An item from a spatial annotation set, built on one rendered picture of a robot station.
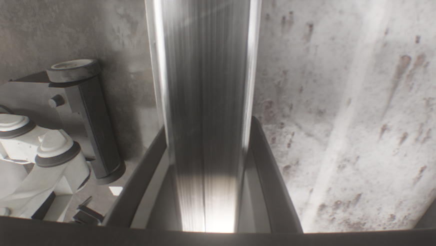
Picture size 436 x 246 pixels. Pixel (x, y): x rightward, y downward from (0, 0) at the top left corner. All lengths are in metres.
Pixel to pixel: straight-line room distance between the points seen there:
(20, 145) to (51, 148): 0.29
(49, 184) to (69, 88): 0.38
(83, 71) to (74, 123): 0.23
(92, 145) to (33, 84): 0.36
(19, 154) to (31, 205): 0.49
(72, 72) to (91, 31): 0.22
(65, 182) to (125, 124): 0.46
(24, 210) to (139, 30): 0.69
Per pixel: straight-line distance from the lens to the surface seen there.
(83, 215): 1.00
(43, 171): 0.84
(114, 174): 1.19
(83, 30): 1.11
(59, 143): 0.85
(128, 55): 1.00
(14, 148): 1.15
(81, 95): 0.98
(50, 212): 0.83
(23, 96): 1.26
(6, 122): 1.18
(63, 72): 0.97
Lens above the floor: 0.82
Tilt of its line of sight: 59 degrees down
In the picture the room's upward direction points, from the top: 156 degrees counter-clockwise
